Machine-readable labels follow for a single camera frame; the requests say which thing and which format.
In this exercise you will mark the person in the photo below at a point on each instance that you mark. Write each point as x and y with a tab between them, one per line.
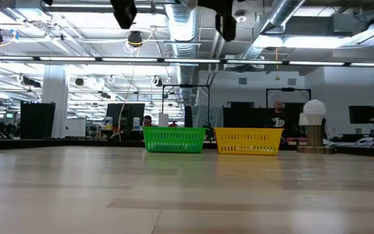
277	117
147	121

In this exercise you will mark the black computer monitor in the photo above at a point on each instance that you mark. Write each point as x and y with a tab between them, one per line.
363	114

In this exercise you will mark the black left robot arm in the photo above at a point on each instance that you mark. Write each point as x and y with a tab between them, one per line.
48	2

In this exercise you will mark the black partition panel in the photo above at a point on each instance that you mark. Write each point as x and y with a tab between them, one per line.
37	120

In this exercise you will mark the black aluminium table frame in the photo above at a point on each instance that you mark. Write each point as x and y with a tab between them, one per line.
60	143

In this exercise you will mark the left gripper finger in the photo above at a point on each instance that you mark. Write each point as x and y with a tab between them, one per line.
124	13

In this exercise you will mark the large black screen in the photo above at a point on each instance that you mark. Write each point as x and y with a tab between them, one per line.
125	117

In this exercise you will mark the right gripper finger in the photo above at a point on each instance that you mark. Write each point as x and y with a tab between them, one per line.
226	27

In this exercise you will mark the white bulb brass lamp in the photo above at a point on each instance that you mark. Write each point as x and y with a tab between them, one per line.
314	110

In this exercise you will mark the white wipes canister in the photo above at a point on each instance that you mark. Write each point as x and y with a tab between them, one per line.
108	123
136	123

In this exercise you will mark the green plastic basket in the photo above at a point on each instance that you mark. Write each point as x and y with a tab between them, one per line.
174	139

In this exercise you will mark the black gantry frame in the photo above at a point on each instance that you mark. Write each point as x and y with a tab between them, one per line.
287	89

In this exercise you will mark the yellow plastic basket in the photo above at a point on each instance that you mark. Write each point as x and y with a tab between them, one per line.
248	141

